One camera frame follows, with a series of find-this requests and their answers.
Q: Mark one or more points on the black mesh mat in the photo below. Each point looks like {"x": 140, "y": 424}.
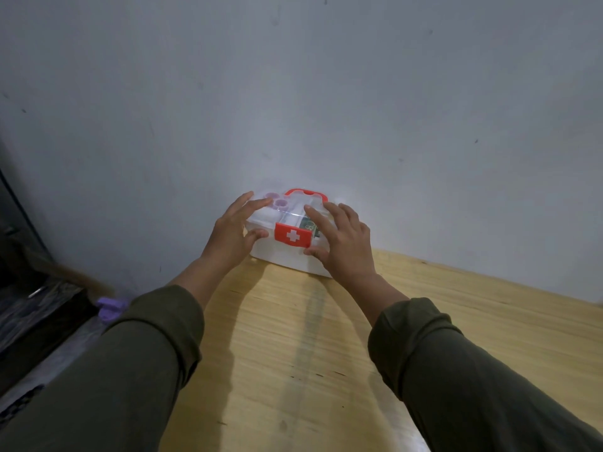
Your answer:
{"x": 19, "y": 404}

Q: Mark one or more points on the person's right forearm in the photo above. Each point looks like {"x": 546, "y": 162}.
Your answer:
{"x": 471, "y": 386}

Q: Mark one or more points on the light wooden table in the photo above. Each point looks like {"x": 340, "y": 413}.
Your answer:
{"x": 306, "y": 371}

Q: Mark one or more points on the person's left forearm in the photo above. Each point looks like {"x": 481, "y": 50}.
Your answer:
{"x": 108, "y": 381}

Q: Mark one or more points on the dark wooden stairs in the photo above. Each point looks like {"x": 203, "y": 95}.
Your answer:
{"x": 33, "y": 301}

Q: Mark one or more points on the purple plastic object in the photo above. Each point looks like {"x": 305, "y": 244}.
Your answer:
{"x": 110, "y": 308}

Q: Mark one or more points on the person's left hand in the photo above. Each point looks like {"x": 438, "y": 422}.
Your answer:
{"x": 231, "y": 237}

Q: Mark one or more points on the green yellow OB herbal box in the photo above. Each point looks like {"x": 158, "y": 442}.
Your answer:
{"x": 311, "y": 227}

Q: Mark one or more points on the person's right hand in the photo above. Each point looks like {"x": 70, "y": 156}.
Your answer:
{"x": 346, "y": 249}

